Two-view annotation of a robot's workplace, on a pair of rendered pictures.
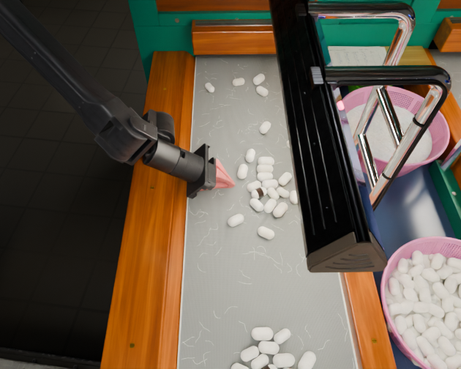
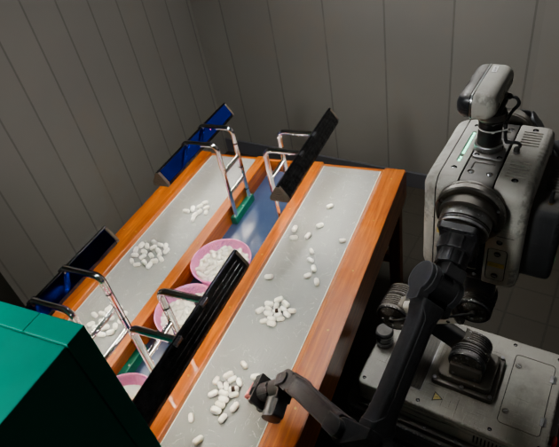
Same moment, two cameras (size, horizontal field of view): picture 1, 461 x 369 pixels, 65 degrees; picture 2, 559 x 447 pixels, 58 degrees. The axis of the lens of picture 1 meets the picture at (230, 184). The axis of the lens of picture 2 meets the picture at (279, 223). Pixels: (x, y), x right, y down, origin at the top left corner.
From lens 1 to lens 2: 155 cm
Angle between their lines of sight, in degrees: 82
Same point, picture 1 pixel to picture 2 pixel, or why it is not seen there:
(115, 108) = (291, 379)
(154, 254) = (306, 365)
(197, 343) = (301, 329)
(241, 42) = not seen: outside the picture
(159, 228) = not seen: hidden behind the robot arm
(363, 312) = (225, 317)
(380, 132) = not seen: hidden behind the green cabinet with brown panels
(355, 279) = (218, 328)
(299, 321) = (253, 325)
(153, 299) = (313, 345)
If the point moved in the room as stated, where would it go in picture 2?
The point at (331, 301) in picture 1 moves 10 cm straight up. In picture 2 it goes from (234, 329) to (228, 311)
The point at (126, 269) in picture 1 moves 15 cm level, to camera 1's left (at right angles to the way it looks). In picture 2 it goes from (323, 362) to (366, 374)
